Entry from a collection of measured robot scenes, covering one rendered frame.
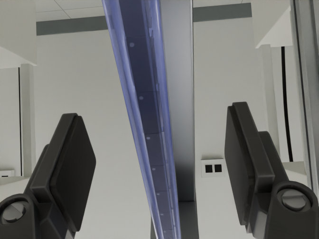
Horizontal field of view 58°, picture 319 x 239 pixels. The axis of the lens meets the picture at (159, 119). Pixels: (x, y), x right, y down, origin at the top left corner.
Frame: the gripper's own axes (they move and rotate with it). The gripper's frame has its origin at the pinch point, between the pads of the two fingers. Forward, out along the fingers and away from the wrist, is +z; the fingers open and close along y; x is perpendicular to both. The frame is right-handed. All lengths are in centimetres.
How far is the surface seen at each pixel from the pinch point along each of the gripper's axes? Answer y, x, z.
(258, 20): 28, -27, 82
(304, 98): 24.0, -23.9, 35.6
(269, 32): 28, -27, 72
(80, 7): -58, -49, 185
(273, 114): 31, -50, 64
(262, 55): 29, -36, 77
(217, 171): 24, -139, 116
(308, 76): 24.1, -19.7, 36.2
